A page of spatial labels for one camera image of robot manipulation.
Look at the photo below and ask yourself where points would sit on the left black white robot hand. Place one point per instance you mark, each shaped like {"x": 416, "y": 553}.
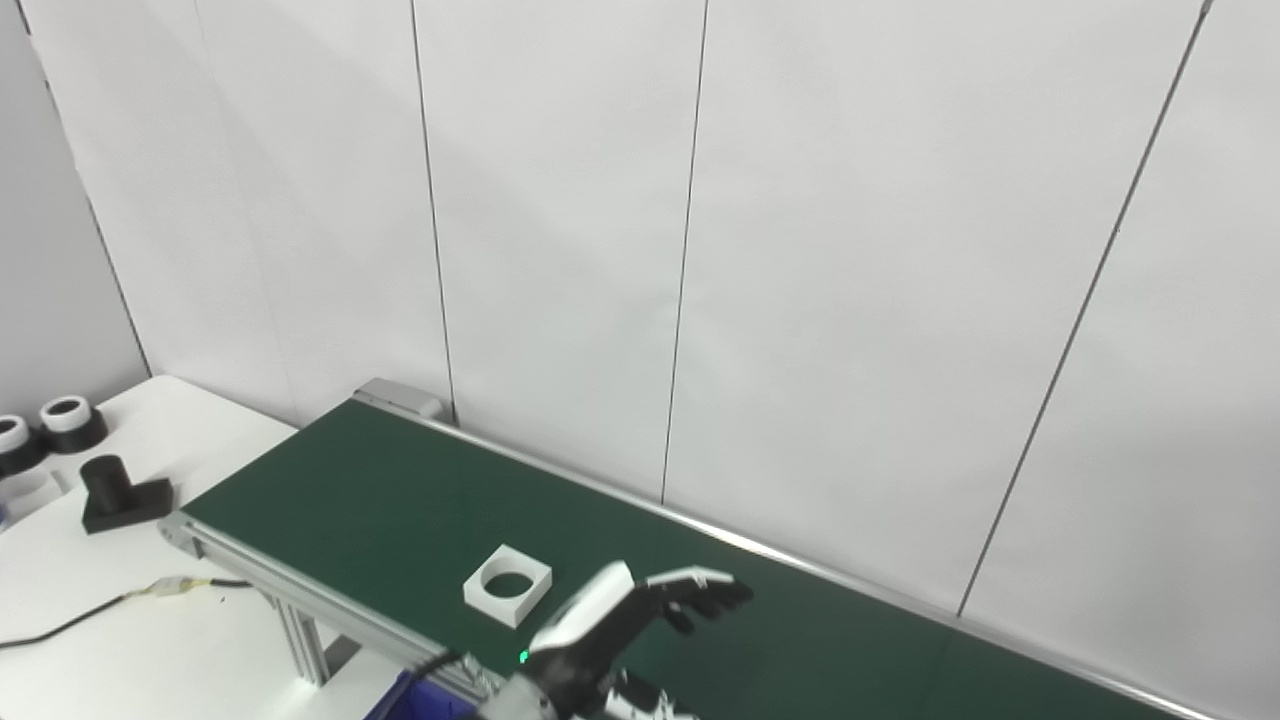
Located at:
{"x": 600, "y": 640}

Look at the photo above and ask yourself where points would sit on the grey conveyor end cover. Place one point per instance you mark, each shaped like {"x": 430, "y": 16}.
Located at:
{"x": 400, "y": 398}

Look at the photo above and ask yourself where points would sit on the white square part round hole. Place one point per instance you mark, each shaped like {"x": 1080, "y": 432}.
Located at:
{"x": 482, "y": 597}

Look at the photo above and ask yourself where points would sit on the aluminium conveyor leg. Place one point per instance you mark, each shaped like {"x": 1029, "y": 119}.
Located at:
{"x": 305, "y": 640}

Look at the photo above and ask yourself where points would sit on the black cylinder on base part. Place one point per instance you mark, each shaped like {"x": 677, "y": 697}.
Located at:
{"x": 110, "y": 490}

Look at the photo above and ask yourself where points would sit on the blue plastic bin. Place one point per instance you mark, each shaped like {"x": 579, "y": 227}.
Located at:
{"x": 420, "y": 702}

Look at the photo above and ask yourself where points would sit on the green conveyor belt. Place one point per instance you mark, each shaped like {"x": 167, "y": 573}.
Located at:
{"x": 400, "y": 500}

